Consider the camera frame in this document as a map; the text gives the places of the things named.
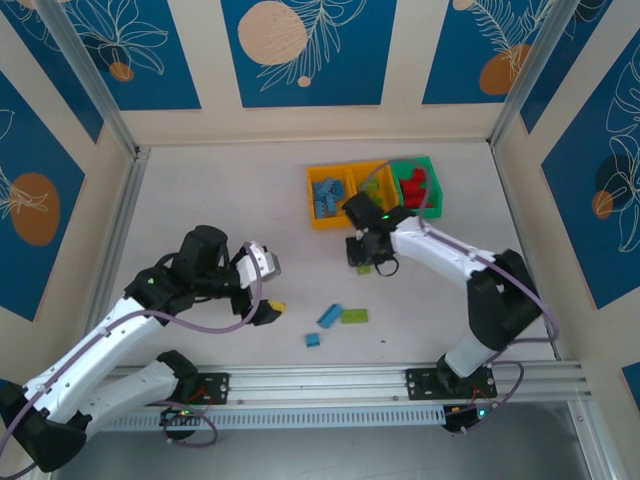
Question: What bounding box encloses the yellow plastic bin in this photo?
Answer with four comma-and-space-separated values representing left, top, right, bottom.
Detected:
348, 159, 402, 225
305, 163, 359, 231

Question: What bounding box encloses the green plastic bin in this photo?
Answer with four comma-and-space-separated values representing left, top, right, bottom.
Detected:
388, 156, 446, 221

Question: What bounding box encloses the grey metal front panel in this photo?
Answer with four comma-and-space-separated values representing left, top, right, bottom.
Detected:
49, 429, 591, 480

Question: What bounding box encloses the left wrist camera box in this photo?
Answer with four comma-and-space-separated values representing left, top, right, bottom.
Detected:
233, 241, 283, 290

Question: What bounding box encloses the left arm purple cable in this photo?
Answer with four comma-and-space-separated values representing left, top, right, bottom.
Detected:
0, 242, 267, 474

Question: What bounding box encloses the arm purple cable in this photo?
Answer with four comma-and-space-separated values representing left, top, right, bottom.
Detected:
359, 158, 561, 436
0, 242, 267, 474

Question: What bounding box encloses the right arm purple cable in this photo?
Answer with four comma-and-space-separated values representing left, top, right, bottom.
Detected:
359, 158, 561, 436

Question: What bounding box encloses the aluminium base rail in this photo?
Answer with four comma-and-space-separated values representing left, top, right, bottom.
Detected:
42, 360, 594, 412

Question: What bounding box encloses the aluminium side rail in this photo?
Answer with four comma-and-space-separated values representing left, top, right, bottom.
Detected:
73, 147, 151, 372

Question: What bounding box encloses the white slotted cable duct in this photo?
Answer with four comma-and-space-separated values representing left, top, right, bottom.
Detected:
89, 405, 447, 432

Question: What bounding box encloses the blue floral wall panel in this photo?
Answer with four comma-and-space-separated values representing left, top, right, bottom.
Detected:
422, 0, 559, 106
49, 0, 202, 112
221, 0, 400, 109
0, 69, 87, 322
519, 0, 640, 135
541, 49, 640, 311

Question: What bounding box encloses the aluminium frame post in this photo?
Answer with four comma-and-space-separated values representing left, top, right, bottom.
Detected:
37, 0, 151, 161
488, 0, 575, 151

